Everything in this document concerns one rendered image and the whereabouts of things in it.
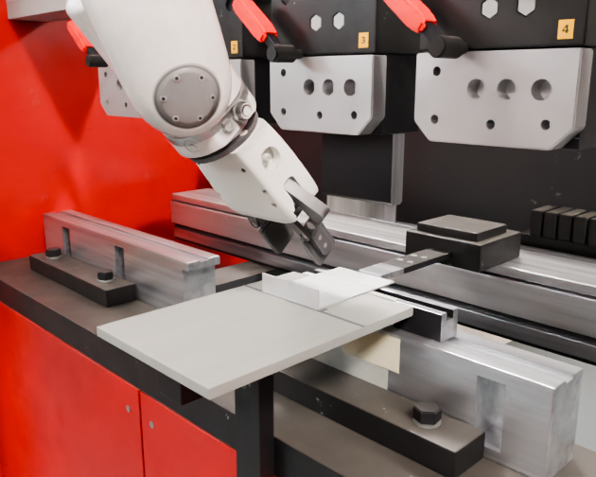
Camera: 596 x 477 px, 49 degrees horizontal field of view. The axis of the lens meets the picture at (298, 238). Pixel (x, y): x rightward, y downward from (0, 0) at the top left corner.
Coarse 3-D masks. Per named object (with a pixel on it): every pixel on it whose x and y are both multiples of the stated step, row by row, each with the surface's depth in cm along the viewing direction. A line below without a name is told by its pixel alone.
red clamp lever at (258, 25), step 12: (240, 0) 70; (252, 0) 70; (240, 12) 69; (252, 12) 69; (252, 24) 68; (264, 24) 68; (264, 36) 68; (276, 36) 69; (276, 48) 66; (288, 48) 67; (276, 60) 66; (288, 60) 67
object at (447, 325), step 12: (384, 288) 73; (396, 300) 69; (408, 300) 71; (420, 300) 69; (420, 312) 67; (432, 312) 66; (444, 312) 66; (456, 312) 67; (396, 324) 70; (408, 324) 68; (420, 324) 67; (432, 324) 66; (444, 324) 66; (456, 324) 68; (432, 336) 66; (444, 336) 66
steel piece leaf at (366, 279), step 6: (330, 270) 80; (336, 270) 80; (342, 270) 80; (348, 270) 80; (342, 276) 77; (348, 276) 77; (354, 276) 77; (360, 276) 77; (366, 276) 77; (372, 276) 77; (360, 282) 75; (366, 282) 75; (372, 282) 75; (378, 282) 75; (384, 282) 75; (390, 282) 75; (378, 288) 73
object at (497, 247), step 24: (456, 216) 95; (408, 240) 92; (432, 240) 88; (456, 240) 86; (480, 240) 85; (504, 240) 88; (384, 264) 81; (408, 264) 81; (456, 264) 86; (480, 264) 84
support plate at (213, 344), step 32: (256, 288) 73; (128, 320) 64; (160, 320) 64; (192, 320) 64; (224, 320) 64; (256, 320) 64; (288, 320) 64; (320, 320) 64; (352, 320) 64; (384, 320) 64; (128, 352) 58; (160, 352) 56; (192, 352) 56; (224, 352) 56; (256, 352) 56; (288, 352) 56; (320, 352) 58; (192, 384) 51; (224, 384) 51
